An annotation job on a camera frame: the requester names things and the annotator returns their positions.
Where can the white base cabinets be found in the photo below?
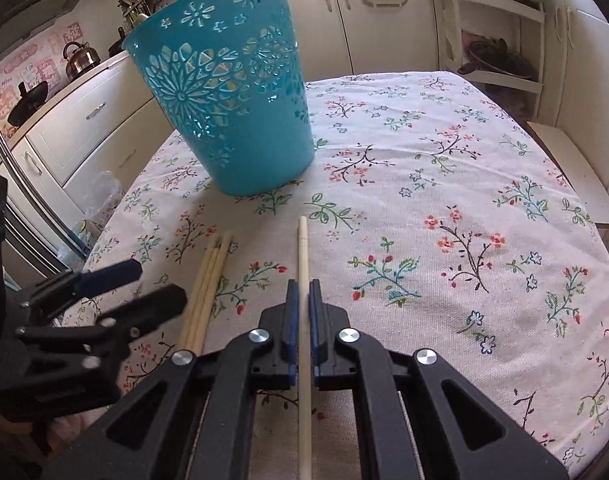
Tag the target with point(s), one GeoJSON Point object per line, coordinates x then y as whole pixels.
{"type": "Point", "coordinates": [74, 125]}

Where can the grey sliding door frame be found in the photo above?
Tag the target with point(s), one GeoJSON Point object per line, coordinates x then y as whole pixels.
{"type": "Point", "coordinates": [29, 210]}

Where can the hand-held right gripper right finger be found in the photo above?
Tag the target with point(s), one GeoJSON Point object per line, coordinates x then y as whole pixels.
{"type": "Point", "coordinates": [315, 320]}

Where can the steel kettle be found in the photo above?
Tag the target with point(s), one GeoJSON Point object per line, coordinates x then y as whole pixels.
{"type": "Point", "coordinates": [79, 62]}

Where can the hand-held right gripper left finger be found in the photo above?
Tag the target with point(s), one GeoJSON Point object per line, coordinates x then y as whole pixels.
{"type": "Point", "coordinates": [292, 320]}

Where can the floral tablecloth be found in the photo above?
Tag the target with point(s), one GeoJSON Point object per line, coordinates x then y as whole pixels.
{"type": "Point", "coordinates": [434, 170]}

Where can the black lidded pan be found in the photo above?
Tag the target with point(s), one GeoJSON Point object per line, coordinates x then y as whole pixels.
{"type": "Point", "coordinates": [499, 60]}

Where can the black wok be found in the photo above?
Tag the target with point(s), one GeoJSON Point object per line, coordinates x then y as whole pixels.
{"type": "Point", "coordinates": [27, 105]}

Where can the white wooden stool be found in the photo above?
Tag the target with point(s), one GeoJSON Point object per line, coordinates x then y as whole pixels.
{"type": "Point", "coordinates": [569, 160]}

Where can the black frying pan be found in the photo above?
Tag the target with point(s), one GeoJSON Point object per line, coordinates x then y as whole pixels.
{"type": "Point", "coordinates": [117, 47]}

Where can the pink wall stickers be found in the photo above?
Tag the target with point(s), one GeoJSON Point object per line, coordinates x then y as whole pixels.
{"type": "Point", "coordinates": [24, 57]}

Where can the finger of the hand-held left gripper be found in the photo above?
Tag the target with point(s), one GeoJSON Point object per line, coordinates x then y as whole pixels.
{"type": "Point", "coordinates": [154, 305]}
{"type": "Point", "coordinates": [109, 275]}

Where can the beige countertop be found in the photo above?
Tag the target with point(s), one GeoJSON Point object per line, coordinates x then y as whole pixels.
{"type": "Point", "coordinates": [112, 63]}

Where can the blue openwork plastic basket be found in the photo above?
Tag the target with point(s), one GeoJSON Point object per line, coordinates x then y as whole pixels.
{"type": "Point", "coordinates": [244, 150]}

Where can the plastic lined waste basket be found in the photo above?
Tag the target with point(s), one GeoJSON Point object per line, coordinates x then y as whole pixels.
{"type": "Point", "coordinates": [99, 195]}

